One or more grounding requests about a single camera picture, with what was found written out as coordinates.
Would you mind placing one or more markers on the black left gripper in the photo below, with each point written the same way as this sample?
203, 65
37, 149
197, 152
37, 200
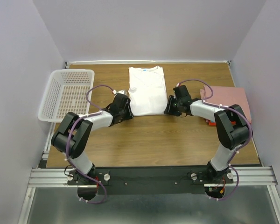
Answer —
127, 112

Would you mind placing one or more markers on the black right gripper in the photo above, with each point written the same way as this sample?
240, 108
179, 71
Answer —
169, 108

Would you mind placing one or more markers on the white t shirt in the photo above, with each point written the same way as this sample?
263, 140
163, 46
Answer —
147, 91

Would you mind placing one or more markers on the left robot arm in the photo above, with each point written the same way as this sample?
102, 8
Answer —
73, 132

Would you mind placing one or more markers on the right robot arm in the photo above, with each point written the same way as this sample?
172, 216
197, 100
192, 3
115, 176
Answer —
233, 129

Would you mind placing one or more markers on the red folded t shirt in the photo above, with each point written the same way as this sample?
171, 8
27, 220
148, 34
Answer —
210, 122

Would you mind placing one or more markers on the pink folded t shirt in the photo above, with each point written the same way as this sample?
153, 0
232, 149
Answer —
228, 96

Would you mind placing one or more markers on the white plastic basket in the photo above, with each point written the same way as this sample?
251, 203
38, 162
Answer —
65, 92

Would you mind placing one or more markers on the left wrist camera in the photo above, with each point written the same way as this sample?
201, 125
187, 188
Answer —
123, 92

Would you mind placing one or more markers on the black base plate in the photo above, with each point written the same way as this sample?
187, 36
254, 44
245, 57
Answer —
157, 180

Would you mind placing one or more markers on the aluminium frame rail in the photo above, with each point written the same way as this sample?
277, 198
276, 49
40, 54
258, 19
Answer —
55, 177

